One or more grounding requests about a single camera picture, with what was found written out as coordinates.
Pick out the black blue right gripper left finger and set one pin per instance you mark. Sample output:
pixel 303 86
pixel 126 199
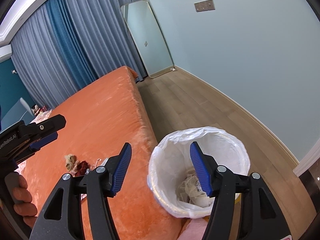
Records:
pixel 61 216

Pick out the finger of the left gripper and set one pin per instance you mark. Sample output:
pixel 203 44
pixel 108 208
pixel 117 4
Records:
pixel 36 146
pixel 45 127

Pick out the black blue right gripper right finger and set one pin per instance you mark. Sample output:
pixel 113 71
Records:
pixel 260 217

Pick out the white sock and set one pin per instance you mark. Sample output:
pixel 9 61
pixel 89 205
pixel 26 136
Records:
pixel 199 198

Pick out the beige mesh netting trash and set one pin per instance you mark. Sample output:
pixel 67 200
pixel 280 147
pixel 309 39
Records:
pixel 191 183

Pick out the person's left hand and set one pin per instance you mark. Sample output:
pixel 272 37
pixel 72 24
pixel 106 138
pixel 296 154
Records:
pixel 26 207

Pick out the pink patterned bedsheet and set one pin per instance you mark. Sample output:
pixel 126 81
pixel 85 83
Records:
pixel 42 117

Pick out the stuffed toy by headboard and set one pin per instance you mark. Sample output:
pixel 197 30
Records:
pixel 36 109

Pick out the blue padded headboard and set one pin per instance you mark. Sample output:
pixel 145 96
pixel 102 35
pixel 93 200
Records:
pixel 20 111

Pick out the orange bed blanket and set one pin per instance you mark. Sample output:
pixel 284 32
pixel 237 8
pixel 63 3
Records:
pixel 100 119

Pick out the dark red scrunchie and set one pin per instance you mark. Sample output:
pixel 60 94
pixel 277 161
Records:
pixel 81 168

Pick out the pink fluffy cloth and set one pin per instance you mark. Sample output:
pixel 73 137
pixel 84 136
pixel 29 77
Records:
pixel 193 229

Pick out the white air conditioner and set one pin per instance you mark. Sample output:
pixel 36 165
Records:
pixel 5 53

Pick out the grey blue curtains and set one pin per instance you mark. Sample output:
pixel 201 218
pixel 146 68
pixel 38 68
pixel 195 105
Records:
pixel 66 45

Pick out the gold framed standing mirror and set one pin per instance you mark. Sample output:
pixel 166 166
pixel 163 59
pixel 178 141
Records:
pixel 148 38

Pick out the wall switch panel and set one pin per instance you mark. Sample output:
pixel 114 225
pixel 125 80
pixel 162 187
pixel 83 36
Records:
pixel 202 6

